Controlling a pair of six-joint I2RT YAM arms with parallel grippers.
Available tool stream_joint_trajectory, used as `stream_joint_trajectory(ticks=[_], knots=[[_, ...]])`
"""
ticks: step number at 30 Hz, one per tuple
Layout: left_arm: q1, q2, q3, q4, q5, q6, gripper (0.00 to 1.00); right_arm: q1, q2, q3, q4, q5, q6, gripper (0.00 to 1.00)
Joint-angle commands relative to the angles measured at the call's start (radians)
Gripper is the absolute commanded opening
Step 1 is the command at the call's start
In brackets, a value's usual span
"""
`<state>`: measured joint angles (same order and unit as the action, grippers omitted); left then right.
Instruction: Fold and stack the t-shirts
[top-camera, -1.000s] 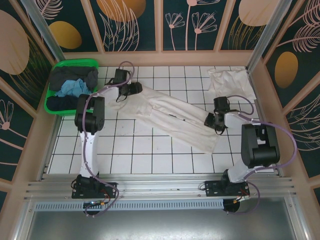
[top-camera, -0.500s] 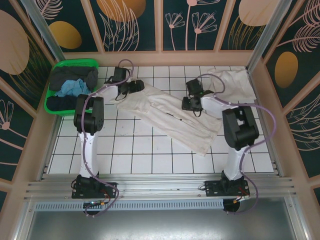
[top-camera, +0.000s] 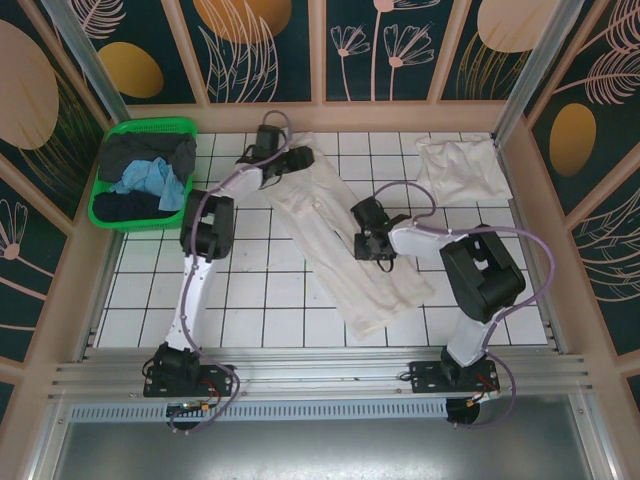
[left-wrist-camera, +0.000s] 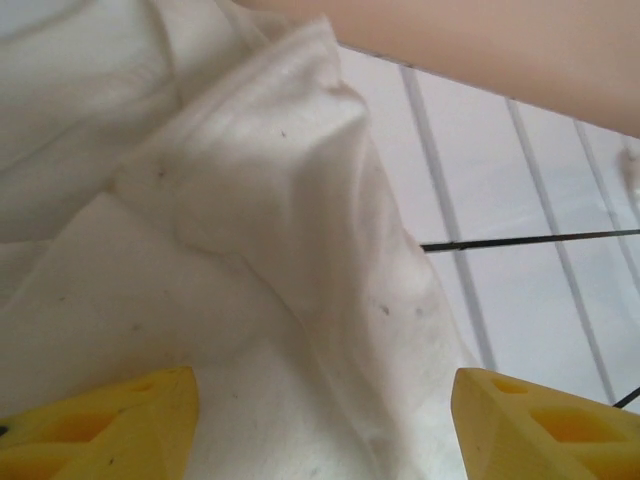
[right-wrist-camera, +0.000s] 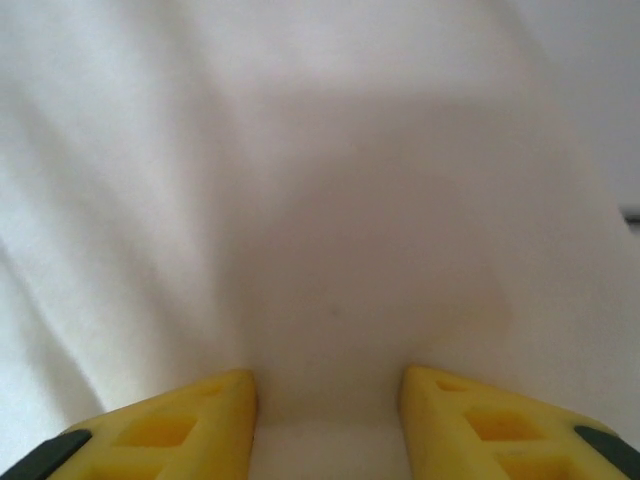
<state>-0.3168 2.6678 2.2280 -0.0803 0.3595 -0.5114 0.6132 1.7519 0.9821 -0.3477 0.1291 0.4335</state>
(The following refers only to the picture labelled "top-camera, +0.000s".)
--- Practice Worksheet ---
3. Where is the white t-shirt with black print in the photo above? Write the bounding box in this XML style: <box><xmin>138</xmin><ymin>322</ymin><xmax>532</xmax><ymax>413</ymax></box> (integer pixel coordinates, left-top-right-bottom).
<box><xmin>262</xmin><ymin>130</ymin><xmax>436</xmax><ymax>344</ymax></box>

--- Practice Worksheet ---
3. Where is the plain white t-shirt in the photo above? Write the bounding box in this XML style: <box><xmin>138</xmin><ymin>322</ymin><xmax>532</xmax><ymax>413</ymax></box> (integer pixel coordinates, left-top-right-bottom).
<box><xmin>414</xmin><ymin>134</ymin><xmax>512</xmax><ymax>205</ymax></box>

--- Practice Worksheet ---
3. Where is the green plastic basket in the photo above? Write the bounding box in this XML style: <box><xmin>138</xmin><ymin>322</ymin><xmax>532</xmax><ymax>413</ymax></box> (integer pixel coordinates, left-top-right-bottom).
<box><xmin>87</xmin><ymin>115</ymin><xmax>200</xmax><ymax>232</ymax></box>

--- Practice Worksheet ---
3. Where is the light blue t-shirt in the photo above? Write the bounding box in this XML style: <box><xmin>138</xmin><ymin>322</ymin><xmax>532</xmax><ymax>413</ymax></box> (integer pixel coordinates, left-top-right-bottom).
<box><xmin>108</xmin><ymin>157</ymin><xmax>186</xmax><ymax>212</ymax></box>

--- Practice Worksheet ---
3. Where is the dark grey t-shirt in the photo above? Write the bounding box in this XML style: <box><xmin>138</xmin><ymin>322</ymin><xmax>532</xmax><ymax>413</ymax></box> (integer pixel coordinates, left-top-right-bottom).
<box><xmin>97</xmin><ymin>132</ymin><xmax>198</xmax><ymax>184</ymax></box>

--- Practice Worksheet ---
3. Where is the navy blue t-shirt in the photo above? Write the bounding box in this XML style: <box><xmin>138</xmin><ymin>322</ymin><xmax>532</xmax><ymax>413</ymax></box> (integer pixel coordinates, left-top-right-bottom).
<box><xmin>92</xmin><ymin>192</ymin><xmax>176</xmax><ymax>224</ymax></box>

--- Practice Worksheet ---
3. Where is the grey metal sheet panel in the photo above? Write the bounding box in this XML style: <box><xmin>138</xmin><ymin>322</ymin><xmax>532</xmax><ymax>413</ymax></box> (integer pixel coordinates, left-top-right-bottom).
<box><xmin>29</xmin><ymin>394</ymin><xmax>616</xmax><ymax>480</ymax></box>

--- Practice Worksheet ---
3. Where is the small controller circuit board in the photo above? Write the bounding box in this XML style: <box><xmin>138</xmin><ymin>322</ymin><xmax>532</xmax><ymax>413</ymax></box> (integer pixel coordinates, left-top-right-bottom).
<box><xmin>168</xmin><ymin>399</ymin><xmax>215</xmax><ymax>416</ymax></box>

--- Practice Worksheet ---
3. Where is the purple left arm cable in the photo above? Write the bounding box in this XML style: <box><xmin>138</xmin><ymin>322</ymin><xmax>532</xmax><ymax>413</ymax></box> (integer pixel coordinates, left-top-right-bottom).
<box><xmin>167</xmin><ymin>109</ymin><xmax>294</xmax><ymax>435</ymax></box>

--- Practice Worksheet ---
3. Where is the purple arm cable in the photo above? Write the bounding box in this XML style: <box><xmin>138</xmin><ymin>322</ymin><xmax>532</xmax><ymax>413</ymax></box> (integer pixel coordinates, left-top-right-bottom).
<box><xmin>167</xmin><ymin>109</ymin><xmax>294</xmax><ymax>435</ymax></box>
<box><xmin>372</xmin><ymin>180</ymin><xmax>556</xmax><ymax>432</ymax></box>

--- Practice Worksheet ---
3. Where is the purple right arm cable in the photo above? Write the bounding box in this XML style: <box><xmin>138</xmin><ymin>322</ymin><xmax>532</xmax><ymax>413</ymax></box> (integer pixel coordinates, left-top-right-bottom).
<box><xmin>372</xmin><ymin>180</ymin><xmax>556</xmax><ymax>432</ymax></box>

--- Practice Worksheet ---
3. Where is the long aluminium base rail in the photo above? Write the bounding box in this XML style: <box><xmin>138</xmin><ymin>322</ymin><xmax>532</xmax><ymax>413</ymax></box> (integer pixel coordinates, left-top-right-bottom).
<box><xmin>49</xmin><ymin>347</ymin><xmax>596</xmax><ymax>401</ymax></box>

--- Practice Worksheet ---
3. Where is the yellow power connector with wires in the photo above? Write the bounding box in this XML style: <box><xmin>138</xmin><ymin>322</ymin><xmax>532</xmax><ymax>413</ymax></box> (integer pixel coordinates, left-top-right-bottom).
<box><xmin>462</xmin><ymin>393</ymin><xmax>501</xmax><ymax>409</ymax></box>

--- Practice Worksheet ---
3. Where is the grey slotted cable duct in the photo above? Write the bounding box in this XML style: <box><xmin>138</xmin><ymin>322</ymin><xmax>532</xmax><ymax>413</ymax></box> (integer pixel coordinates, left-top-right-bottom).
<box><xmin>67</xmin><ymin>403</ymin><xmax>449</xmax><ymax>421</ymax></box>

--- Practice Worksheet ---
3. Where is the aluminium frame post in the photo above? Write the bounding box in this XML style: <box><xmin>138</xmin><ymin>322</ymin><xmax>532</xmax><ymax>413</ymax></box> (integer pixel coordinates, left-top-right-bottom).
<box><xmin>492</xmin><ymin>0</ymin><xmax>571</xmax><ymax>146</ymax></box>
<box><xmin>39</xmin><ymin>0</ymin><xmax>129</xmax><ymax>126</ymax></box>

